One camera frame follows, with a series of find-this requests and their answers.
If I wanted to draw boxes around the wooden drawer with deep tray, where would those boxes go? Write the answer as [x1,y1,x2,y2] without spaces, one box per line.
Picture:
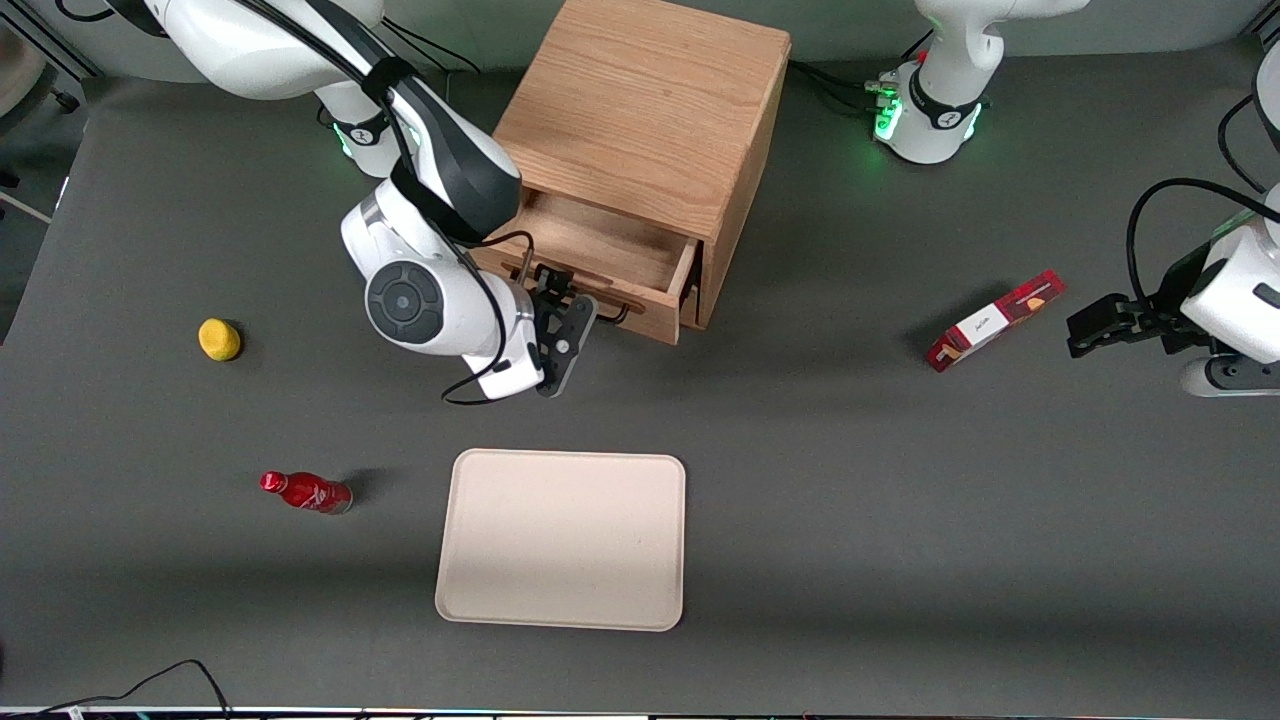
[470,188,701,346]

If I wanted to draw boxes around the wooden drawer cabinet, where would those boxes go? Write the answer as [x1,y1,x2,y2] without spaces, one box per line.
[490,0,791,331]

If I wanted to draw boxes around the red and white carton box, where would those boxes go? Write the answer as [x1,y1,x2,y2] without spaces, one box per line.
[926,269,1066,373]

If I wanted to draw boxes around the beige plastic tray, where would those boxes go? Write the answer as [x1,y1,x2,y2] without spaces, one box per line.
[435,448,687,633]

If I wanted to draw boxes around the red bottle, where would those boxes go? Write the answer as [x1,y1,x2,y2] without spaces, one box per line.
[259,471,354,516]

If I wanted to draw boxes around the yellow lemon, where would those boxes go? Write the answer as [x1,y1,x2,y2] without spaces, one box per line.
[198,318,242,362]

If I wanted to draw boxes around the beige round object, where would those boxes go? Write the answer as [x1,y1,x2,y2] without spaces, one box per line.
[0,25,46,116]

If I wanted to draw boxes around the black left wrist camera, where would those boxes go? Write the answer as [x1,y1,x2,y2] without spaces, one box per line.
[1160,238,1219,301]

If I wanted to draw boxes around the black looped wrist cable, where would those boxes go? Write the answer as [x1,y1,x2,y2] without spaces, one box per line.
[1127,178,1266,301]

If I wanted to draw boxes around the black curved arm cable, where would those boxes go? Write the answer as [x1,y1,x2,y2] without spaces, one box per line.
[1218,95,1271,193]

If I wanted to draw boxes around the black right arm base cables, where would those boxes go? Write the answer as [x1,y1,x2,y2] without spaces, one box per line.
[385,20,483,76]

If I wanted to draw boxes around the black arm base cables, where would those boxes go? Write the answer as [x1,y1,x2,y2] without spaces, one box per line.
[788,58,881,113]
[385,20,483,76]

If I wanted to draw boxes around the black left arm base cables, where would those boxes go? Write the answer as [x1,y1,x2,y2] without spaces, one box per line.
[788,58,881,113]

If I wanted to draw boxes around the thin black table-edge cable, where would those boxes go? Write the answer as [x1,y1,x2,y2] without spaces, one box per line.
[0,658,233,720]

